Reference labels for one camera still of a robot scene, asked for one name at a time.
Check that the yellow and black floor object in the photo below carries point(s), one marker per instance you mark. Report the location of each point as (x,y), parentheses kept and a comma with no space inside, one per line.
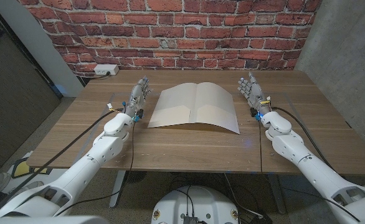
(22,168)

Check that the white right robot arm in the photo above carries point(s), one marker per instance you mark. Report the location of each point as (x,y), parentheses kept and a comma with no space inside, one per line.
(319,174)

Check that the white table leg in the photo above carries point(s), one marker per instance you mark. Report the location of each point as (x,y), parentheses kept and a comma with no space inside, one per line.
(277,196)
(117,189)

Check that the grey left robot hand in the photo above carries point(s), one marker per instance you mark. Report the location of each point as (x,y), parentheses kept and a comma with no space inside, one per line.
(135,101)

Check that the thin beige paper folder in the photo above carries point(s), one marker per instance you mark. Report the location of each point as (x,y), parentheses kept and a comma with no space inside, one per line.
(198,105)

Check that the white power strip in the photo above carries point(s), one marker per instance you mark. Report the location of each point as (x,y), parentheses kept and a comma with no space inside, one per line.
(104,69)

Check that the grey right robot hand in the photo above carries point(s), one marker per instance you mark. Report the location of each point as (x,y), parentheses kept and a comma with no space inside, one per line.
(255,96)

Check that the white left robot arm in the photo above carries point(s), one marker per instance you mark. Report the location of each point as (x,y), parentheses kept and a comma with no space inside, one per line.
(86,165)

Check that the grey finned module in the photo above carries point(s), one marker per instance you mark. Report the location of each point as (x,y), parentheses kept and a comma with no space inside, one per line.
(191,220)

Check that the red brick printed backdrop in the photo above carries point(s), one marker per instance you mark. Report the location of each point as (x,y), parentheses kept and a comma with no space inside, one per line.
(123,31)

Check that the dark grey door panel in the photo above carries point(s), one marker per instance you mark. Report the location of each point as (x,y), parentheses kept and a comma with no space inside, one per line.
(8,93)

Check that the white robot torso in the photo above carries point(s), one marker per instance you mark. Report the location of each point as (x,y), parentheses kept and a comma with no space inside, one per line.
(201,202)

